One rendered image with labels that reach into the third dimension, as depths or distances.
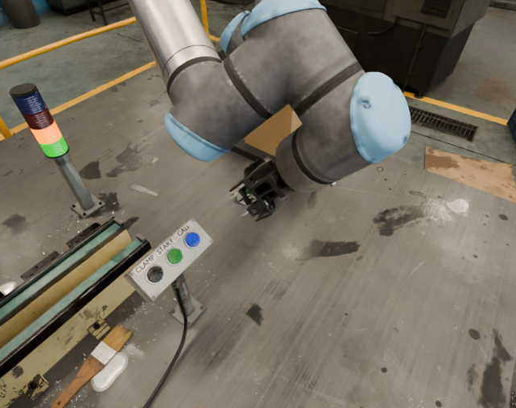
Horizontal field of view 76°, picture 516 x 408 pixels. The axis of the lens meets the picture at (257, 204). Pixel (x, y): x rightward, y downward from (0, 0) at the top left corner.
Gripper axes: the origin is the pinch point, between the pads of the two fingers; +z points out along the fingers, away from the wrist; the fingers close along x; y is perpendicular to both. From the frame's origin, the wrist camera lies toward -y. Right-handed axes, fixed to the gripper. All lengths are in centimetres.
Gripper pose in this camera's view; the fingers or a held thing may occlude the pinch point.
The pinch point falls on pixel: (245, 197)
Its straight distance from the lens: 66.9
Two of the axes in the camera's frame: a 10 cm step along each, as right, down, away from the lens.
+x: 6.4, 7.6, 1.3
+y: -5.9, 5.9, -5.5
